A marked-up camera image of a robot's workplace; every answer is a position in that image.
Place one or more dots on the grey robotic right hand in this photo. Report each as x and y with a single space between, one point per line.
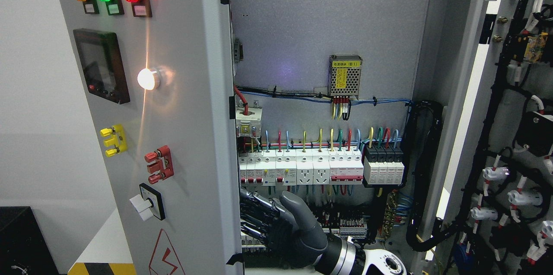
284 225

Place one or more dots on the grey cabinet door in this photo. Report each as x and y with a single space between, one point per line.
190 42
482 161

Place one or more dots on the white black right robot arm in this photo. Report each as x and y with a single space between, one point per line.
344 258

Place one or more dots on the white socket breaker row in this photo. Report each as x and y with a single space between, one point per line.
298 167

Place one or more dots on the lower relay and breaker row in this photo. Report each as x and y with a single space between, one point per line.
343 221

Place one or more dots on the black white surge protector block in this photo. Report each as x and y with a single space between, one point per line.
383 167

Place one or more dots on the white current transformer group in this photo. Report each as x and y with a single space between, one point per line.
248 125

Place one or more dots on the red electric danger warning sticker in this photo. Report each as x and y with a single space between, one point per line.
164 259

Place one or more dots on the metal mesh power supply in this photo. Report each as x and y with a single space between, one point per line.
344 77

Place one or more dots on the white glowing indicator light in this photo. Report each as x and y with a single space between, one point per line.
149 78

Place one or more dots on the black digital power meter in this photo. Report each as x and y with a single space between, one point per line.
102 65

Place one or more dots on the red terminal post block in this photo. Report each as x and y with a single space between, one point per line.
160 164

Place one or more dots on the yellow terminal post block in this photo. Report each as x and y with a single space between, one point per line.
114 139

